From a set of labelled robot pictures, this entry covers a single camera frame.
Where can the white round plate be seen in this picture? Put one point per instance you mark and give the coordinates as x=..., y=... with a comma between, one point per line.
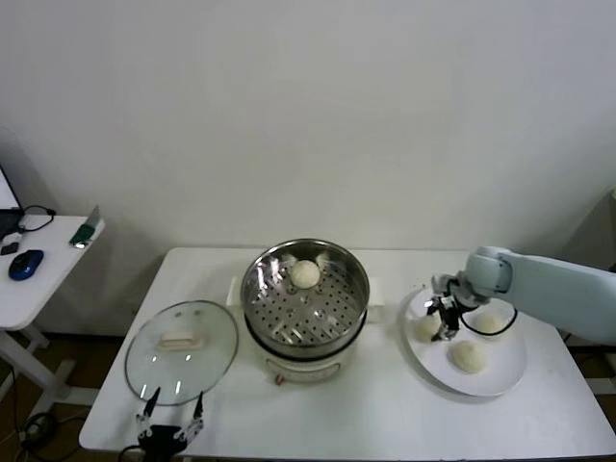
x=505, y=370

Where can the perforated steel steamer basket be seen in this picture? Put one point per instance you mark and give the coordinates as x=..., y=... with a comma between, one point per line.
x=260, y=281

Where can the white steamed baozi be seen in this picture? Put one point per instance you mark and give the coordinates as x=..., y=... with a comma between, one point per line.
x=426, y=329
x=468, y=357
x=491, y=325
x=305, y=274

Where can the white side desk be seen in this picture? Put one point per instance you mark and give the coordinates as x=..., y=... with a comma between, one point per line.
x=43, y=289

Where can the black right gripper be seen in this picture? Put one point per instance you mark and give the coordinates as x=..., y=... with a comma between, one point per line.
x=452, y=305

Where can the round glass pot lid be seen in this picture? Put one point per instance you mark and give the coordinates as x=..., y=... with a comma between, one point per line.
x=183, y=342

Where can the green and white utility knife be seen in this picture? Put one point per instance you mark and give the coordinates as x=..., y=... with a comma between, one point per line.
x=83, y=235

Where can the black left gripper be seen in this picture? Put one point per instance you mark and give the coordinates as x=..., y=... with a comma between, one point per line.
x=162, y=440

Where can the white electric cooker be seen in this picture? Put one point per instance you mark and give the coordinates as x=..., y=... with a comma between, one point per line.
x=308, y=370

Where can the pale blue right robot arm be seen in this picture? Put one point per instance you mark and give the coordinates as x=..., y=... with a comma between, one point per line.
x=553, y=289

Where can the small black flat object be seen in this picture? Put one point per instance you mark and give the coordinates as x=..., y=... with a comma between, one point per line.
x=9, y=249

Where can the blue computer mouse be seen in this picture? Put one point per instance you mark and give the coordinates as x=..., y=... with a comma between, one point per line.
x=26, y=264

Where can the laptop screen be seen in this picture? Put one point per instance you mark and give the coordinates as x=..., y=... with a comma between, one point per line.
x=5, y=192

